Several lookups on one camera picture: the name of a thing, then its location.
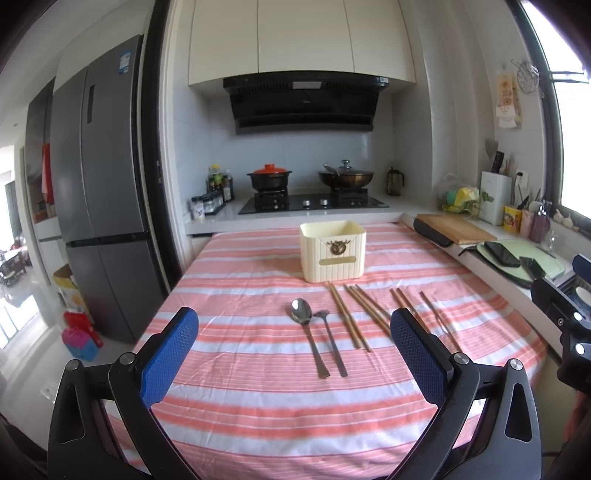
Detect white blue bowl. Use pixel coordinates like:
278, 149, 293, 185
574, 286, 591, 308

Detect wooden chopstick five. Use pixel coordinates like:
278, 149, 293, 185
391, 288, 420, 320

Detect black range hood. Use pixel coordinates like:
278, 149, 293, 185
222, 70, 390, 134

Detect cardboard box on floor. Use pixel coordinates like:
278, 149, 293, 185
52, 264, 88, 313

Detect grey refrigerator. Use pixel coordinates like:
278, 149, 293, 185
50, 35, 164, 343

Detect green cutting board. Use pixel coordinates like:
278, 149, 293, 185
475, 238, 567, 289

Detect black wok with lid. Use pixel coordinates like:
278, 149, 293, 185
318, 159, 374, 191

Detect yellow seasoning box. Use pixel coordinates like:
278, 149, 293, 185
503, 205, 522, 234

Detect yellow green plastic bag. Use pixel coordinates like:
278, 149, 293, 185
438, 173, 480, 216

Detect black smartphone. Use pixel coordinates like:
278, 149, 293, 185
519, 256, 546, 280
484, 241, 521, 268

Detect wooden chopstick one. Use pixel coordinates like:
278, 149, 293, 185
328, 282, 362, 349

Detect wooden chopstick four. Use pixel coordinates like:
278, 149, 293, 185
355, 285, 391, 323

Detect black pot red lid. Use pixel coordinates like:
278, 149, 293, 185
247, 164, 291, 193

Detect white upper cabinets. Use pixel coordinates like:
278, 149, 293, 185
188, 1, 416, 85

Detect white spice jar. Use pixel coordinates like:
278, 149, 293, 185
190, 196, 205, 222

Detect small steel spoon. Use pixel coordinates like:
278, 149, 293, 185
314, 310, 349, 378

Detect pink striped tablecloth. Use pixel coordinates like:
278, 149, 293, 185
147, 223, 547, 479

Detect black gas stove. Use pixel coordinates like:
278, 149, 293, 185
238, 189, 388, 215

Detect cream utensil holder box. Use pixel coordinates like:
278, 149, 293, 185
300, 221, 367, 283

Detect wooden cutting board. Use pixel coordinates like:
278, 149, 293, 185
413, 214, 497, 248

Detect wooden chopstick seven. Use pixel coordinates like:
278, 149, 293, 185
419, 290, 462, 352

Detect wooden chopstick two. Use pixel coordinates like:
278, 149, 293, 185
329, 283, 372, 352

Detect white knife block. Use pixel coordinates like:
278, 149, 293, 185
479, 172, 512, 226

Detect purple soap bottle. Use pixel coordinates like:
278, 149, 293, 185
529, 200, 552, 243

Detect wire trivet on wall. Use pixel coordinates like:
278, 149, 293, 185
511, 59, 544, 98

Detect dark glass kettle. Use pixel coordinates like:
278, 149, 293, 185
386, 167, 405, 196

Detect wooden chopstick three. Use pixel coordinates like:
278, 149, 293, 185
345, 285, 391, 336

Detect wooden chopstick six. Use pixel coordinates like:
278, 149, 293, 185
397, 287, 430, 333

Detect large steel spoon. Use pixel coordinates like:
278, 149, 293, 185
290, 298, 331, 379

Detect condiment bottles rack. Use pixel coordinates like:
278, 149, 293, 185
202, 164, 235, 215

